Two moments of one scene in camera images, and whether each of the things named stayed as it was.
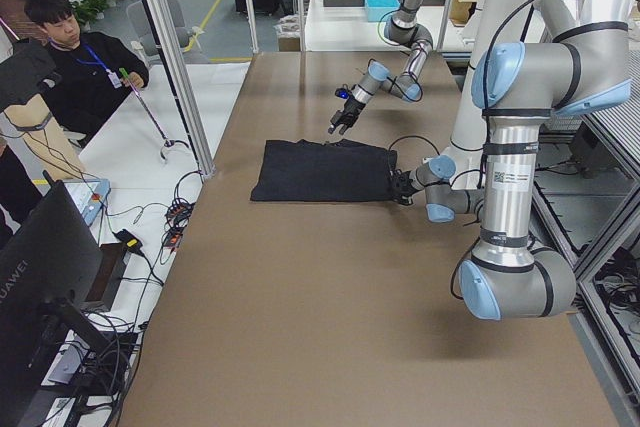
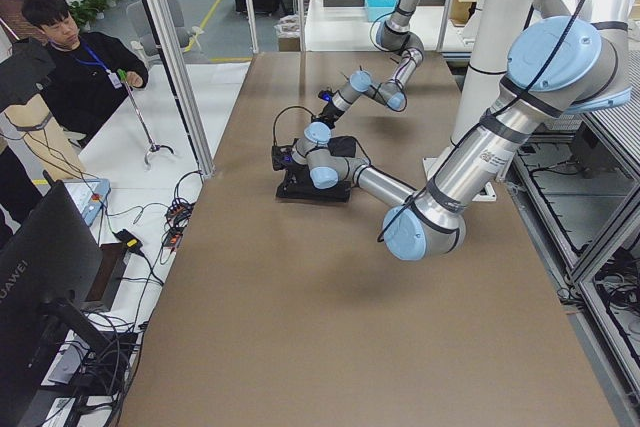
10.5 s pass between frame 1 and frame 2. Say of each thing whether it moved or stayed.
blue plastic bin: stayed
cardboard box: stayed
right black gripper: moved
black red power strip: stayed
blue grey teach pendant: stayed
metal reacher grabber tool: moved
